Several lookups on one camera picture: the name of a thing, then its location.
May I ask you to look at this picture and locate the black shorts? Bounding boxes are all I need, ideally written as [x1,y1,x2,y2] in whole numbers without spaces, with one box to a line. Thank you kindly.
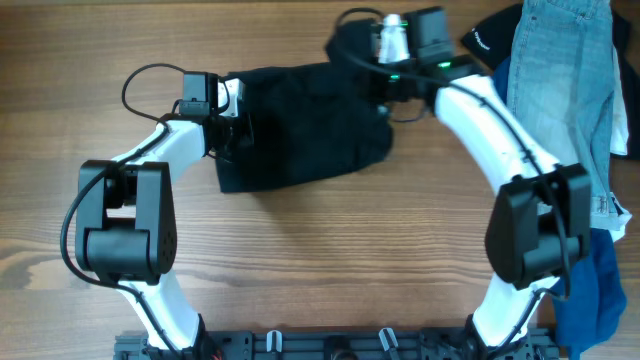
[216,19,393,193]

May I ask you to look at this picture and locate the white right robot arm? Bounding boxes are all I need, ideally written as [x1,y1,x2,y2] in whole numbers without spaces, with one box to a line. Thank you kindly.
[364,7,591,359]

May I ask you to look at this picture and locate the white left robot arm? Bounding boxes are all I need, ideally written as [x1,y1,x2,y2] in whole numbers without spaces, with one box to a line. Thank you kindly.
[60,72,253,359]

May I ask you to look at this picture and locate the light blue denim jeans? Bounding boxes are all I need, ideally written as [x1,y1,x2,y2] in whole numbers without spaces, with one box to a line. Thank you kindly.
[507,0,623,231]

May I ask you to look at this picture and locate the blue garment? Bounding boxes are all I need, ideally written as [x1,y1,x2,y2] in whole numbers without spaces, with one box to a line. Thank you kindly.
[491,55,628,360]

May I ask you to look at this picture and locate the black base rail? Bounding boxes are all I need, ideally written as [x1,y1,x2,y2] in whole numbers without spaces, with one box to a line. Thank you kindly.
[113,328,561,360]

